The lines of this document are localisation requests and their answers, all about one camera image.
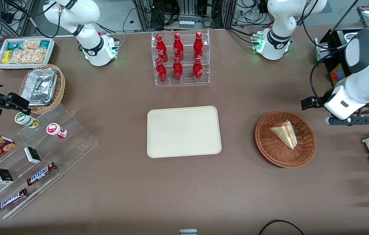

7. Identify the oval tan wicker basket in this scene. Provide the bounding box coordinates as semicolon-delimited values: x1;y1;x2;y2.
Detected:
19;64;66;114

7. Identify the aluminium foil container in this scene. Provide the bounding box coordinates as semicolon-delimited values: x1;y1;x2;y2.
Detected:
21;68;58;106

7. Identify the aluminium profile frame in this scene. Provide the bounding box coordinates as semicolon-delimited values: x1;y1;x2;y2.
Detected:
131;0;238;32

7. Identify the round brown wicker basket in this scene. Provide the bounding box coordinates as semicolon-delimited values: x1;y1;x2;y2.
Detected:
255;110;316;168

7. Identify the clear acrylic bottle rack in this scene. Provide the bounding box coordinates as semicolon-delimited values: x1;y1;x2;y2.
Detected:
151;29;210;86

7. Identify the Snickers chocolate bar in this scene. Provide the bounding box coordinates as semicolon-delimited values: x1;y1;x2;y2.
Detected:
0;188;28;213
26;162;58;186

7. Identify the red cola bottle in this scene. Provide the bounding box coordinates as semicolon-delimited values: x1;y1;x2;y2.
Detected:
173;57;183;82
156;58;168;83
173;33;184;62
156;34;169;63
192;57;203;82
193;32;204;60

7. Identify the black looped cable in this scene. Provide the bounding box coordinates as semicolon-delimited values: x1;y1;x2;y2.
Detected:
258;219;306;235

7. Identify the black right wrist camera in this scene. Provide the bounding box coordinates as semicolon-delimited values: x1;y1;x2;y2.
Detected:
0;93;30;116

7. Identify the small black box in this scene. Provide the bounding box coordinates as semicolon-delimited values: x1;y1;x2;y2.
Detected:
0;168;14;185
24;147;42;164

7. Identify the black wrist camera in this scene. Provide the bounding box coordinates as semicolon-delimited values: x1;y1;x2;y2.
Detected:
0;93;30;116
300;96;326;110

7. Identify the clear acrylic stepped display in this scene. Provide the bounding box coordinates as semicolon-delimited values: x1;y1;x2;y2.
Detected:
0;103;99;220

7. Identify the black food warmer case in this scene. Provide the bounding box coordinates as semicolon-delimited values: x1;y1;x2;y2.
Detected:
315;0;369;114

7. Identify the beige plastic tray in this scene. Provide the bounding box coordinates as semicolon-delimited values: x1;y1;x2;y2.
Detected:
147;106;222;159

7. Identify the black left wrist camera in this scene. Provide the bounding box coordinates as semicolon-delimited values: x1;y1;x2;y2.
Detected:
300;96;326;110

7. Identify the small rice cracker bag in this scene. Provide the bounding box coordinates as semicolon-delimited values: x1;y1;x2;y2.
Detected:
21;39;41;50

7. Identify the green white yogurt cup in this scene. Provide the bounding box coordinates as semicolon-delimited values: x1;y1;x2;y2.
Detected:
15;112;40;129

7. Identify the large rice cracker bag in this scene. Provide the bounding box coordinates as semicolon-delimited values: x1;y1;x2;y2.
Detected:
9;48;47;64

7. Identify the red white yogurt cup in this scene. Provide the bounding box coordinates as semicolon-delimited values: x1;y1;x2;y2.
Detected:
46;123;68;139

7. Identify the triangle sandwich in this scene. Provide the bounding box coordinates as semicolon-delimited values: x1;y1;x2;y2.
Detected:
269;120;298;150

